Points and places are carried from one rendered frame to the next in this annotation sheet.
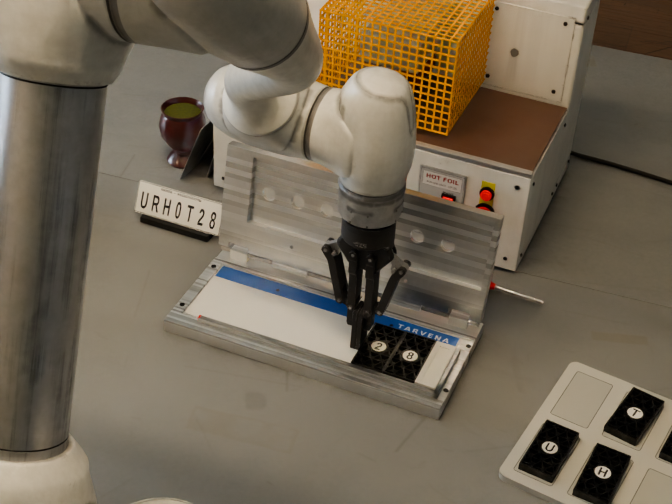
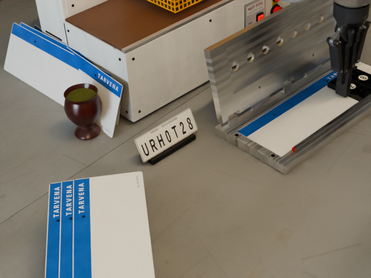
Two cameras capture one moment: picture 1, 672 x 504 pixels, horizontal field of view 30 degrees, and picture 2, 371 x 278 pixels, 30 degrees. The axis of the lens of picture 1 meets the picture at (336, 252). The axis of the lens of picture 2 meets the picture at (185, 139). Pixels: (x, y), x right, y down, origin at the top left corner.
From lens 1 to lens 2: 172 cm
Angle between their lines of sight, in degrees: 48
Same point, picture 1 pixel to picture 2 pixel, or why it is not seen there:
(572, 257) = not seen: hidden behind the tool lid
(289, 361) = (347, 123)
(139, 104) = not seen: outside the picture
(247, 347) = (328, 137)
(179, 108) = (75, 96)
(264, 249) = (247, 102)
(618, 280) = not seen: hidden behind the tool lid
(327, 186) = (261, 33)
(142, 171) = (88, 154)
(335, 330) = (324, 101)
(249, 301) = (281, 127)
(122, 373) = (325, 201)
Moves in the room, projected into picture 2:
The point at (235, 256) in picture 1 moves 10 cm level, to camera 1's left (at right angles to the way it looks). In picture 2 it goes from (232, 123) to (213, 149)
